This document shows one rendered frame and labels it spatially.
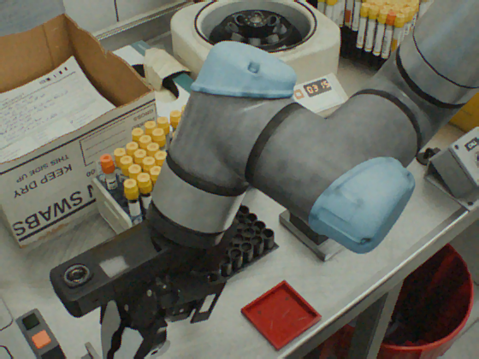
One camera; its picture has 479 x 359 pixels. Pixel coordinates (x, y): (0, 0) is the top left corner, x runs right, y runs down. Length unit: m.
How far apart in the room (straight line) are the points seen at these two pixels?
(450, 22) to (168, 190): 0.25
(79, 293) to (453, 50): 0.35
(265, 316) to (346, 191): 0.32
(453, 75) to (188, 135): 0.21
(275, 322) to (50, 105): 0.48
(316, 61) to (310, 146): 0.51
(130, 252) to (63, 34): 0.56
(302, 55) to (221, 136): 0.47
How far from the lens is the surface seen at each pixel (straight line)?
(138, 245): 0.51
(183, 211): 0.48
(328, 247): 0.75
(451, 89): 0.47
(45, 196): 0.77
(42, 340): 0.66
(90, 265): 0.51
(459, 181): 0.84
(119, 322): 0.59
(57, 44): 1.00
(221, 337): 0.69
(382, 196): 0.41
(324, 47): 0.92
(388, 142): 0.45
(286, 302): 0.71
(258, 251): 0.74
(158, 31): 1.17
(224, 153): 0.45
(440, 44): 0.45
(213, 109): 0.45
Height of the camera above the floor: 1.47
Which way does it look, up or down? 45 degrees down
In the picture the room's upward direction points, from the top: 2 degrees counter-clockwise
